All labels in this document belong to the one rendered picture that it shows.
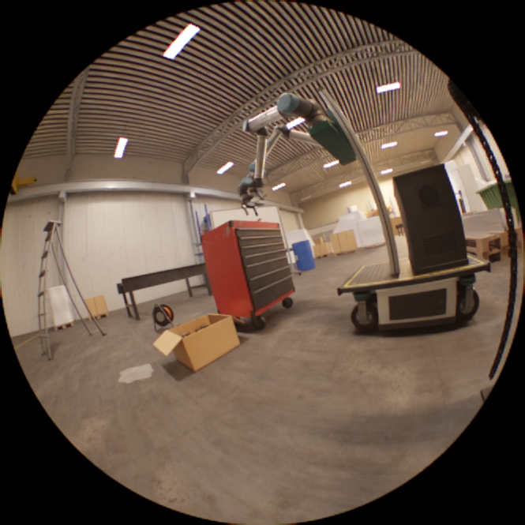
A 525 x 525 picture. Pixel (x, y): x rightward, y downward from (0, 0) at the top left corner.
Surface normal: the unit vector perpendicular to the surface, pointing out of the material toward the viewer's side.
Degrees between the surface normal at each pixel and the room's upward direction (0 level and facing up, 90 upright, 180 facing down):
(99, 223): 90
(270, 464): 0
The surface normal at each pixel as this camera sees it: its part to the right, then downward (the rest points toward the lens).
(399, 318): -0.69, 0.17
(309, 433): -0.23, -0.97
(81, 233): 0.77, -0.18
